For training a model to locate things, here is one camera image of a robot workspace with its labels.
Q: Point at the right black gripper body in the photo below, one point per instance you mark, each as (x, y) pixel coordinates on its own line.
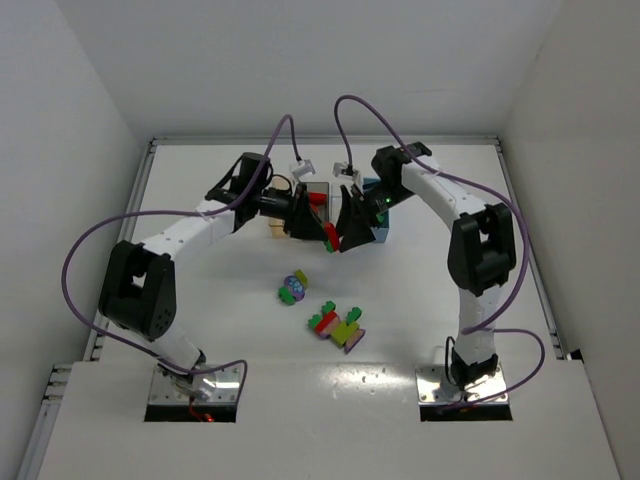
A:
(358, 210)

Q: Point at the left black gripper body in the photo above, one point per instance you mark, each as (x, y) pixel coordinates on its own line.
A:
(295, 212)

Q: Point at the red flower lego brick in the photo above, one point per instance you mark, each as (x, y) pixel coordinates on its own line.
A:
(317, 199)

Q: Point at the purple flower lego stack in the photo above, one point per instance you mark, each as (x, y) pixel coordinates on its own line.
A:
(293, 288)

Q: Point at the lime purple lego stack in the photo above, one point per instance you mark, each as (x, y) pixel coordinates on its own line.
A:
(345, 332)

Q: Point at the red lime green lego stack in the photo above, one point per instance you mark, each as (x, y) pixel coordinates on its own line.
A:
(332, 243)

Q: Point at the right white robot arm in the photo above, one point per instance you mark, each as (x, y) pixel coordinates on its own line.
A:
(481, 251)

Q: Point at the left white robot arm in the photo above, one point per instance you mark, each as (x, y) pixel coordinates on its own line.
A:
(139, 287)

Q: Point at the orange transparent container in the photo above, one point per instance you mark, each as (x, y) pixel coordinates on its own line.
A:
(281, 194)

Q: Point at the blue container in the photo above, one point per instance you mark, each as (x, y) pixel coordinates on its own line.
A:
(382, 230)

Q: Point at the dark grey transparent container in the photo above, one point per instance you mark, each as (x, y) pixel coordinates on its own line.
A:
(323, 211)

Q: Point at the clear transparent container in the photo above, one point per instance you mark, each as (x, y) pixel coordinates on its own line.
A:
(336, 200)

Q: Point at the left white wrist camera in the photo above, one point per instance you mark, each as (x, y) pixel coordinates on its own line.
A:
(300, 170)

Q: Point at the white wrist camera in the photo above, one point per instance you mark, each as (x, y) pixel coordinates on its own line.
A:
(300, 170)
(346, 172)

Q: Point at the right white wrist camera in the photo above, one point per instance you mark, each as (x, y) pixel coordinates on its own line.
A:
(346, 172)

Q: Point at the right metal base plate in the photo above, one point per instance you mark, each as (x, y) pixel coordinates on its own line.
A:
(435, 390)

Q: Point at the metal base plate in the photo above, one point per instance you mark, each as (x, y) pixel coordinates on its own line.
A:
(220, 388)
(435, 390)

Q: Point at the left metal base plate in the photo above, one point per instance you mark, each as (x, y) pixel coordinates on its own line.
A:
(220, 388)

